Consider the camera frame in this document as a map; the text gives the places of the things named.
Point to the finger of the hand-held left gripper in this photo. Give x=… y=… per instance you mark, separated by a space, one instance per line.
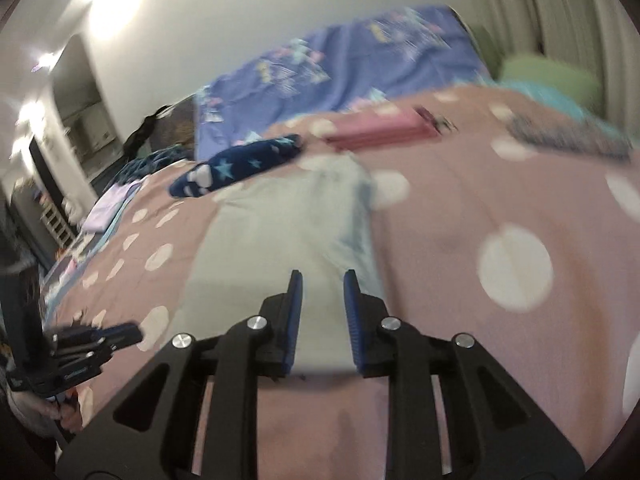
x=115 y=334
x=85 y=357

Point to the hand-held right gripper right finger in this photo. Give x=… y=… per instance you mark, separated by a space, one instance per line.
x=352 y=325

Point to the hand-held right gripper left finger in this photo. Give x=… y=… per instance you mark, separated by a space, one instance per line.
x=292 y=325

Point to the light green shirt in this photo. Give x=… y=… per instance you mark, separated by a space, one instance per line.
x=280 y=240

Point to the person's left forearm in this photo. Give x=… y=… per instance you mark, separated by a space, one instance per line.
x=35 y=412

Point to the folded lavender cloth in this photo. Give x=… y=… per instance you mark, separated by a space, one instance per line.
x=107 y=207

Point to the navy star print cloth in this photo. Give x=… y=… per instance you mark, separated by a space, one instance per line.
x=225 y=167

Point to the teal knitted blanket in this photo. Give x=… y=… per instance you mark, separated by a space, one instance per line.
x=150 y=165

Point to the pink polka dot bedsheet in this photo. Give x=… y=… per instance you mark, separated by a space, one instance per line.
x=475 y=185

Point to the folded pink cloth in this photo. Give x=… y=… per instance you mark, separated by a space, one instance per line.
x=380 y=127

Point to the black hanging clothing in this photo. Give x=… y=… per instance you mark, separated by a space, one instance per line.
x=142 y=132

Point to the dark patterned headboard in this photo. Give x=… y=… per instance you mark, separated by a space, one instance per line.
x=175 y=127

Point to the purple printed blanket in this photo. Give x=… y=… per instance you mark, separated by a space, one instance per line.
x=375 y=60

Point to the grey patterned cloth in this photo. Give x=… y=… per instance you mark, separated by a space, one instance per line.
x=565 y=137

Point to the turquoise cloth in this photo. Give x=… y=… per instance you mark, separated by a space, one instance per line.
x=565 y=99

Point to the green pillow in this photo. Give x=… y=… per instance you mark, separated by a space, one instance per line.
x=550 y=75

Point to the beige curtain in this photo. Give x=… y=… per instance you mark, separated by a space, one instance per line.
x=550 y=5

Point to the arched wall mirror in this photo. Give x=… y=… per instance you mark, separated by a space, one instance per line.
x=85 y=110

